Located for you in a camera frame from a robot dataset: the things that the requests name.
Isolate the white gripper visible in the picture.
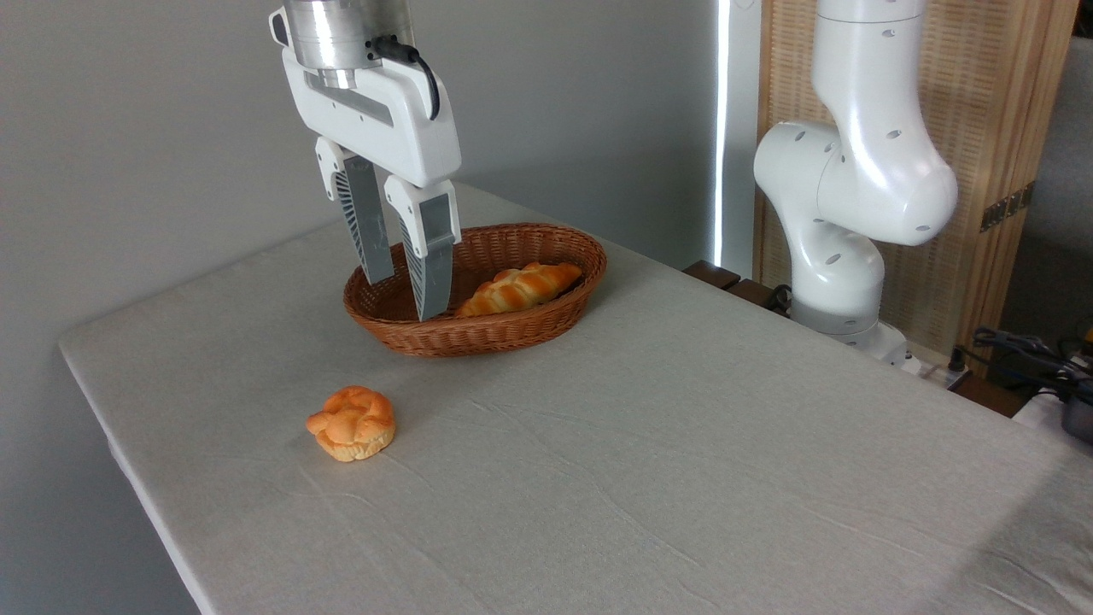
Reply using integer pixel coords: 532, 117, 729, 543
281, 47, 463, 323

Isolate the round knotted bread roll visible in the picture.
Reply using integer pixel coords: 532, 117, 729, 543
305, 385, 398, 464

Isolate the long braided bread loaf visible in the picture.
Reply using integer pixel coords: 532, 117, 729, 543
455, 261, 584, 319

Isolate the brown wicker basket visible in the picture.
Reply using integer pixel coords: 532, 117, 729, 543
343, 223, 608, 358

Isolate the light grey tablecloth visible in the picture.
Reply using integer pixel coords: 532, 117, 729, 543
57, 181, 1093, 615

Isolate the dark brown wooden block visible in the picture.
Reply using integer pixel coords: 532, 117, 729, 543
682, 260, 743, 292
726, 278, 792, 315

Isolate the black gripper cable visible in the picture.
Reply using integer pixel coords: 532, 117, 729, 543
370, 35, 442, 121

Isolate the white window frame strip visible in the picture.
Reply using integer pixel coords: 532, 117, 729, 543
712, 0, 763, 279

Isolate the black cable bundle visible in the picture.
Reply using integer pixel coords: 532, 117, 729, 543
950, 326, 1093, 407

